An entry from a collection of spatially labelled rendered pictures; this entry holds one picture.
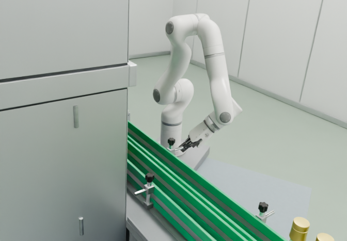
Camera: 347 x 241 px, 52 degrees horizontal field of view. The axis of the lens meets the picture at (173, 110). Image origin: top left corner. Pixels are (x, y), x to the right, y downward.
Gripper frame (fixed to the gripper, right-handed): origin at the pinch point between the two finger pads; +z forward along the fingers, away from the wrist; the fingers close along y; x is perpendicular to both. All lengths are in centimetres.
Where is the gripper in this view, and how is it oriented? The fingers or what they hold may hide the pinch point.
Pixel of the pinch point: (184, 147)
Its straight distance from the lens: 164.1
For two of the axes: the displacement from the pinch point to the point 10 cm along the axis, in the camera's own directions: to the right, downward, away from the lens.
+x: -6.5, -6.6, -3.8
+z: -7.5, 6.4, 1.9
